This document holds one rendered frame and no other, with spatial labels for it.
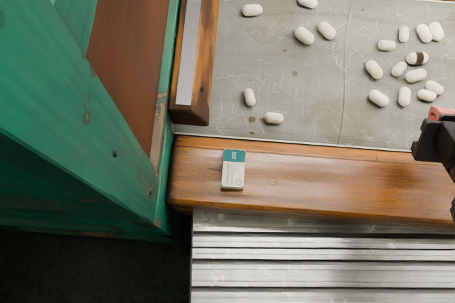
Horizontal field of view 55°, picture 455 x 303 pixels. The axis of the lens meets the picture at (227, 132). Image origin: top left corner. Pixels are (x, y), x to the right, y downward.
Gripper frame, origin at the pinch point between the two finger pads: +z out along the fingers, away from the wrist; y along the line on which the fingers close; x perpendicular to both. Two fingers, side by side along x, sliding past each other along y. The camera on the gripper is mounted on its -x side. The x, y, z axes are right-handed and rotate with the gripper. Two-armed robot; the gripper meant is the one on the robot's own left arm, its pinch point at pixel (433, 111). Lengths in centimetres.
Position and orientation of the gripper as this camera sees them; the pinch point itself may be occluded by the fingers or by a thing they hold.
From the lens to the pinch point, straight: 75.9
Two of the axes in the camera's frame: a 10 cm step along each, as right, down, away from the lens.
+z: 0.4, -5.5, 8.4
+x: -0.7, 8.3, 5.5
